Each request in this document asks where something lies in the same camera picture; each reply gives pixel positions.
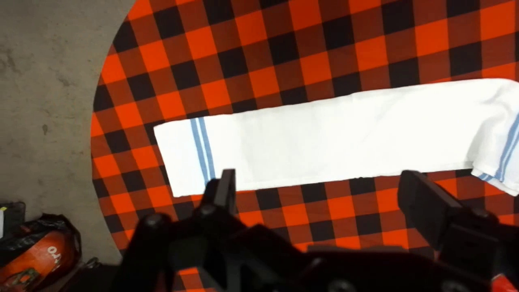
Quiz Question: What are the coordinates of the red black checked tablecloth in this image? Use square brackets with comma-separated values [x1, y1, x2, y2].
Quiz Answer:
[88, 0, 519, 292]

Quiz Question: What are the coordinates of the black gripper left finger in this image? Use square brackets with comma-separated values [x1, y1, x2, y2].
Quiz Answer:
[111, 167, 257, 292]

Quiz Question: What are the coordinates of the white towel with blue stripes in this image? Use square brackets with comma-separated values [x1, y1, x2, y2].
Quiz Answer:
[153, 78, 519, 200]

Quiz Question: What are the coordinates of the black suitcase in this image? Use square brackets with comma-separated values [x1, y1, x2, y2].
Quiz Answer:
[0, 200, 28, 242]

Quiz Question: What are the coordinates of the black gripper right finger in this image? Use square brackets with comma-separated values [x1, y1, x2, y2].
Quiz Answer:
[396, 169, 519, 292]

